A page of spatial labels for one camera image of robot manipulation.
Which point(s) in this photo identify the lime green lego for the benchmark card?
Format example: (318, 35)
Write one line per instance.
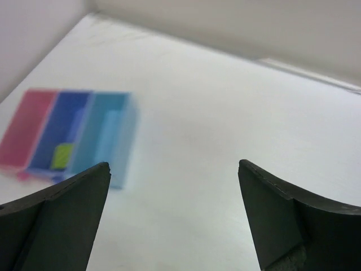
(61, 156)

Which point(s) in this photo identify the dark blue drawer bin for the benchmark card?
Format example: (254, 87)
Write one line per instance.
(63, 126)

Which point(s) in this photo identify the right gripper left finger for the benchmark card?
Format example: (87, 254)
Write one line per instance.
(55, 228)

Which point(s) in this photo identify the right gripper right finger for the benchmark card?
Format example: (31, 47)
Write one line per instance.
(294, 229)

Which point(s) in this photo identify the pink drawer bin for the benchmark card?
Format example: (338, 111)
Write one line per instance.
(23, 133)

